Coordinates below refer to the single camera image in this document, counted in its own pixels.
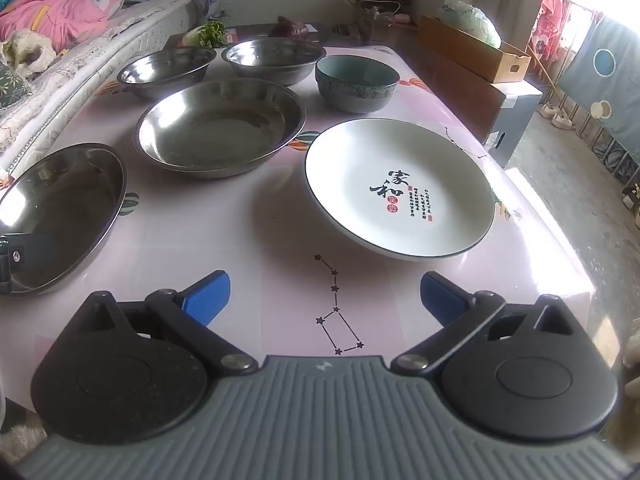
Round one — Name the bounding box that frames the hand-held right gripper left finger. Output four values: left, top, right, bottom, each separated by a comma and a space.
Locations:
75, 270, 260, 376

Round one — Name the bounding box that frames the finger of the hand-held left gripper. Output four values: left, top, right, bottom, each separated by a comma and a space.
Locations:
0, 240, 26, 297

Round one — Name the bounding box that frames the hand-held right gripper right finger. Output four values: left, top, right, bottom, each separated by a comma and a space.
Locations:
390, 271, 576, 377

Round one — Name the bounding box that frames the stainless steel plate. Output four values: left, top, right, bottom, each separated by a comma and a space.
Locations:
134, 80, 307, 180
0, 142, 129, 297

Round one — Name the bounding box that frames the teal ceramic bowl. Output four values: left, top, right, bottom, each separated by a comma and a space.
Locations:
315, 55, 401, 114

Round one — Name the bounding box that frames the stainless steel bowl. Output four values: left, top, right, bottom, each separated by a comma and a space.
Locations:
221, 37, 328, 87
116, 46, 218, 102

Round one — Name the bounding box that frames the pink printed tablecloth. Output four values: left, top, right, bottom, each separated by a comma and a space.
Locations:
0, 45, 596, 411

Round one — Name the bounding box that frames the leaf patterned pillow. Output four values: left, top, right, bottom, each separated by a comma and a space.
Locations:
0, 62, 33, 111

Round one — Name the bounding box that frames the grey cabinet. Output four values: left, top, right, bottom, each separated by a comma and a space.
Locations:
480, 77, 543, 168

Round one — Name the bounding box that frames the white fluffy cloth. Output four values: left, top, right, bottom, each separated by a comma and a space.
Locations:
0, 29, 57, 78

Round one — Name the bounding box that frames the brown wooden cabinet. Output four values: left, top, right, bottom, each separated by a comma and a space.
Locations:
372, 22, 508, 147

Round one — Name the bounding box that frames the white quilted mattress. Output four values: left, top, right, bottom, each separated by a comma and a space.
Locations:
0, 0, 211, 171

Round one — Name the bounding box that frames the open cardboard box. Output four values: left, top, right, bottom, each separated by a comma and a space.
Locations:
417, 15, 532, 84

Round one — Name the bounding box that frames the wooden stick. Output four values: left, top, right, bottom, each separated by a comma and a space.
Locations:
525, 45, 566, 106

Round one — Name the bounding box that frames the pink quilt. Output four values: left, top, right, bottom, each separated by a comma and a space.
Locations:
0, 0, 126, 53

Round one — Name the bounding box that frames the flat printed box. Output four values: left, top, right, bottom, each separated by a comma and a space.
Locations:
220, 22, 333, 48

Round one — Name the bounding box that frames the napa cabbage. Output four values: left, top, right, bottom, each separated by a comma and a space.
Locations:
181, 20, 227, 48

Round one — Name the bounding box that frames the pale green cabbage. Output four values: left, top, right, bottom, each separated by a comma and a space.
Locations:
440, 2, 502, 50

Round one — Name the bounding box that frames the blue cloth with circles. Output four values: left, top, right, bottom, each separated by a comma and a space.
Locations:
565, 10, 640, 136

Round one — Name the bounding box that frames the pink hanging garment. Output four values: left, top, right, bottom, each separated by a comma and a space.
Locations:
530, 0, 568, 78

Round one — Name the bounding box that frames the wire basket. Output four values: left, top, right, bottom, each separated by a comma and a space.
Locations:
356, 0, 403, 43

